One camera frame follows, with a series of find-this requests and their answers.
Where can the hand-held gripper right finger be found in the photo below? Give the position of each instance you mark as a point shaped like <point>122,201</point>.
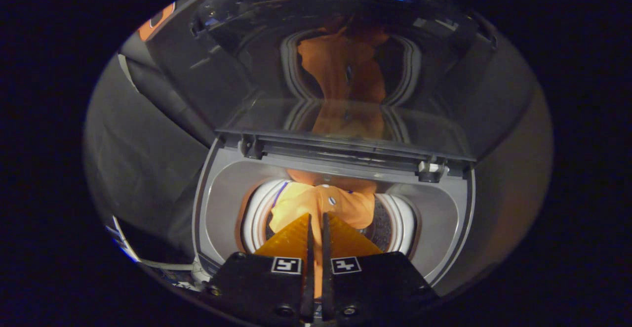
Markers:
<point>375,287</point>

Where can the orange polo shirt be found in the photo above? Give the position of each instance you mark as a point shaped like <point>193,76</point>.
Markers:
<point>316,201</point>

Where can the black backdrop cloth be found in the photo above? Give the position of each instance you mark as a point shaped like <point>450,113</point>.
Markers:
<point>143,159</point>

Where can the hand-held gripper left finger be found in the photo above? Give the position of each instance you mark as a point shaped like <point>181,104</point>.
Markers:
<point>266,292</point>

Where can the transparent washing machine lid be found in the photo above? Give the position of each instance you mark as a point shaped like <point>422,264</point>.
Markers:
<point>237,75</point>

